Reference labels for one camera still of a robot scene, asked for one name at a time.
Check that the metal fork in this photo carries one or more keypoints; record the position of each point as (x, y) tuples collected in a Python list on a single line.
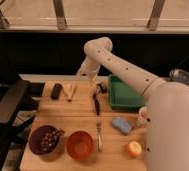
[(98, 126)]

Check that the black handled brush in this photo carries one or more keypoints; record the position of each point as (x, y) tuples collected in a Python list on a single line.
[(100, 88)]

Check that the blue sponge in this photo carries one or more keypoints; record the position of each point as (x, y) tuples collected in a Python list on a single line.
[(122, 125)]

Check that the pale yellow banana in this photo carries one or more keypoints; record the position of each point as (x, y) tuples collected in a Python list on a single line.
[(70, 90)]

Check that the white cup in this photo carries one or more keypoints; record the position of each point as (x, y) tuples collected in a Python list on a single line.
[(142, 116)]

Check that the green plastic tray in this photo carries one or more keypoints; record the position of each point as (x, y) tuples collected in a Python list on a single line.
[(122, 96)]

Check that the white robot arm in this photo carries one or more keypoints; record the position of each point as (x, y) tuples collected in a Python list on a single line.
[(167, 103)]

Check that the purple bowl with grapes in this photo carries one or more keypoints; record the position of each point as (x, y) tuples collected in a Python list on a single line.
[(44, 139)]

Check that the black rectangular block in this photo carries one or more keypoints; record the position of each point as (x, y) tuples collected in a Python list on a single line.
[(56, 91)]

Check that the orange bowl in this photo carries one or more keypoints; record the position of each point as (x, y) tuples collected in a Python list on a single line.
[(79, 145)]

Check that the black office chair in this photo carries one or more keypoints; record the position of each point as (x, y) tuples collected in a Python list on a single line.
[(20, 96)]

